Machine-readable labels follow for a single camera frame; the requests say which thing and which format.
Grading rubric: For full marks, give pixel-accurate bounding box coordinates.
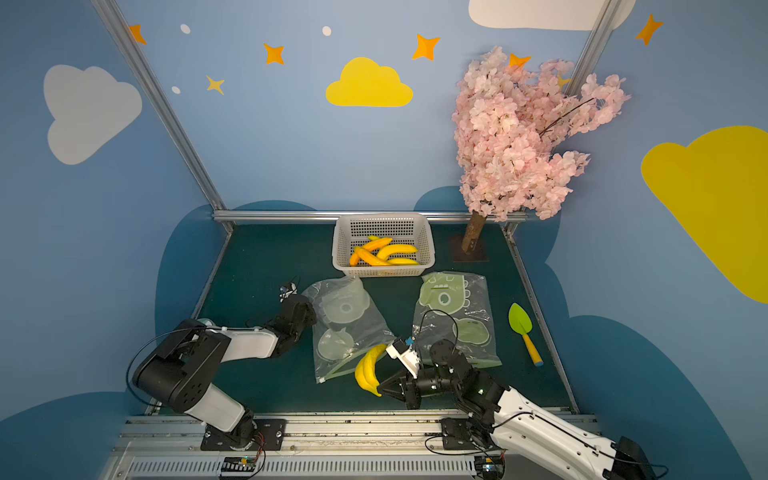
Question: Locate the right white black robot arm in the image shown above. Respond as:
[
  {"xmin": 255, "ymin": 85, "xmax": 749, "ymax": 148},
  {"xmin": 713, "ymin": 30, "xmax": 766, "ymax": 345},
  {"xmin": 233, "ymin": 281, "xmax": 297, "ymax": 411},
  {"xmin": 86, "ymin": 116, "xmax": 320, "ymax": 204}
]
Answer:
[{"xmin": 355, "ymin": 339, "xmax": 668, "ymax": 479}]

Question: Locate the green printed zip bag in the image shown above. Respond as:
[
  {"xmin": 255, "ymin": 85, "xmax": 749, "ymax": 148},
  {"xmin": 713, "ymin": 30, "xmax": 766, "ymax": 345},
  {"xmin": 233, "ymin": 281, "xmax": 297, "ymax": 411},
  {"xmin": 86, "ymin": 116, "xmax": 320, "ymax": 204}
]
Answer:
[{"xmin": 413, "ymin": 271, "xmax": 502, "ymax": 368}]

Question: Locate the clear zip bag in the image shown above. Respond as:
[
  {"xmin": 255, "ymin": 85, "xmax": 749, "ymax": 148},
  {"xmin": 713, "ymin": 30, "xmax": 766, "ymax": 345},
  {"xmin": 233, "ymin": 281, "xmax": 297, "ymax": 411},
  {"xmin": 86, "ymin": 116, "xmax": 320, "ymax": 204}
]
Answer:
[{"xmin": 303, "ymin": 277, "xmax": 394, "ymax": 384}]

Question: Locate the green toy shovel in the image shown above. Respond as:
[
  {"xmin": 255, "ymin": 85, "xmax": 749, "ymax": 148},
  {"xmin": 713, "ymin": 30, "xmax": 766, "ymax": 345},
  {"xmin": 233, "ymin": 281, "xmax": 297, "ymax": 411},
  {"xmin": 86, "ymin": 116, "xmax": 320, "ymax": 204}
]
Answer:
[{"xmin": 508, "ymin": 303, "xmax": 544, "ymax": 367}]

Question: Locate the pink blossom artificial tree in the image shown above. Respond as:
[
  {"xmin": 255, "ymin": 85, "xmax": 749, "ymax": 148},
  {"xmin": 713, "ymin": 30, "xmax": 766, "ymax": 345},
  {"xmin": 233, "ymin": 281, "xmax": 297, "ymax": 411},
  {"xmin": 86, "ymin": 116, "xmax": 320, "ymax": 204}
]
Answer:
[{"xmin": 452, "ymin": 46, "xmax": 630, "ymax": 256}]

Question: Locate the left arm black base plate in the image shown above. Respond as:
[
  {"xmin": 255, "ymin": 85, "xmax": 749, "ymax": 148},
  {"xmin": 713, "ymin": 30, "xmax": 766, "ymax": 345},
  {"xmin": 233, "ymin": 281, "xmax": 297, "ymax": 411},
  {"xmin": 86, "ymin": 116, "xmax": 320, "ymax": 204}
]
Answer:
[{"xmin": 200, "ymin": 416, "xmax": 287, "ymax": 452}]

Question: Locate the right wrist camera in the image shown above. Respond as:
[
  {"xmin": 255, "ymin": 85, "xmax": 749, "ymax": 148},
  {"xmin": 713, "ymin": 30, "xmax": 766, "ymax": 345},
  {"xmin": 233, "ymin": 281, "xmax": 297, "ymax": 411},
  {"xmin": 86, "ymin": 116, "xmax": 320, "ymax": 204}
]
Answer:
[{"xmin": 385, "ymin": 338, "xmax": 421, "ymax": 379}]

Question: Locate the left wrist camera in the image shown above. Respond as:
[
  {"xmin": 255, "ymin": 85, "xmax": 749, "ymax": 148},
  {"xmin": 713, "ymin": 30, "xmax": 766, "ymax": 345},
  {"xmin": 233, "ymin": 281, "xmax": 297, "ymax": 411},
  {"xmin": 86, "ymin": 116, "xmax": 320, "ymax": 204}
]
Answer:
[{"xmin": 279, "ymin": 281, "xmax": 298, "ymax": 302}]

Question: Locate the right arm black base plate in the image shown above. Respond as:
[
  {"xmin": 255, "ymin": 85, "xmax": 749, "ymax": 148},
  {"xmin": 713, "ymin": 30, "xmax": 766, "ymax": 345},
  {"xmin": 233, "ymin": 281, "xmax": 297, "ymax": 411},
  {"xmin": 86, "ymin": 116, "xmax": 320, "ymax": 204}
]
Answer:
[{"xmin": 440, "ymin": 418, "xmax": 496, "ymax": 451}]

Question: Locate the yellow banana bag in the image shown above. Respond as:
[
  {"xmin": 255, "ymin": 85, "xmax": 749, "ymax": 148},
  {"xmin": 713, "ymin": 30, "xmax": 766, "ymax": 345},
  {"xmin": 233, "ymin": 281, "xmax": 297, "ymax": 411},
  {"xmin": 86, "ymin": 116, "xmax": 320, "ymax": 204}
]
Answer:
[
  {"xmin": 355, "ymin": 344, "xmax": 387, "ymax": 397},
  {"xmin": 388, "ymin": 258, "xmax": 420, "ymax": 266},
  {"xmin": 377, "ymin": 244, "xmax": 418, "ymax": 261}
]

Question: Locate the white perforated plastic basket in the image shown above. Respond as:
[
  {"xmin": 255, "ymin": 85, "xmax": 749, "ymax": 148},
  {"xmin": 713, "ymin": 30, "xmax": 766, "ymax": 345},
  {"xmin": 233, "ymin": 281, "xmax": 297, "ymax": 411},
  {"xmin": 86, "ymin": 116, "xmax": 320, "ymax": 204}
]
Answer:
[{"xmin": 332, "ymin": 213, "xmax": 435, "ymax": 278}]

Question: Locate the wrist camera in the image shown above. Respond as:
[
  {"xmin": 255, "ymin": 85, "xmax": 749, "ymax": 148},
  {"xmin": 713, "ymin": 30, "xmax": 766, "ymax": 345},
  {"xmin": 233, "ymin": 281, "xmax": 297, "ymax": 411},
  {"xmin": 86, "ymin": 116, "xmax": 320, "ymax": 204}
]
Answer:
[
  {"xmin": 279, "ymin": 281, "xmax": 298, "ymax": 302},
  {"xmin": 385, "ymin": 338, "xmax": 421, "ymax": 379}
]

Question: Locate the aluminium front rail frame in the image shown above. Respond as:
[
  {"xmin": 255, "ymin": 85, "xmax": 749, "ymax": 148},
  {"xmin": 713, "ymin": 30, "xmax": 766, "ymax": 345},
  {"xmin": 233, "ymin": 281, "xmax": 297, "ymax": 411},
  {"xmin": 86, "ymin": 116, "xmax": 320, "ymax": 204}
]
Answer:
[{"xmin": 98, "ymin": 409, "xmax": 622, "ymax": 480}]

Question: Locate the orange banana bag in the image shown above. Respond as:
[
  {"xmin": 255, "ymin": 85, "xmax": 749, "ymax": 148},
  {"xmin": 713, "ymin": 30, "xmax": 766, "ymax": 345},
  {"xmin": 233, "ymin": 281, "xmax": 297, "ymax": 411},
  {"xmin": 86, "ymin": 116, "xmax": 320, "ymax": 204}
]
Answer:
[
  {"xmin": 354, "ymin": 247, "xmax": 390, "ymax": 267},
  {"xmin": 349, "ymin": 238, "xmax": 392, "ymax": 266}
]

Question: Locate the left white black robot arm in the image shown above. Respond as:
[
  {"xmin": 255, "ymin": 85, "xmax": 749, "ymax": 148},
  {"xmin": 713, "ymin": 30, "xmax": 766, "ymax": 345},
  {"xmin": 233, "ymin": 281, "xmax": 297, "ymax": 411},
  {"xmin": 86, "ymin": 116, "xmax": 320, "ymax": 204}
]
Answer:
[{"xmin": 131, "ymin": 294, "xmax": 317, "ymax": 443}]

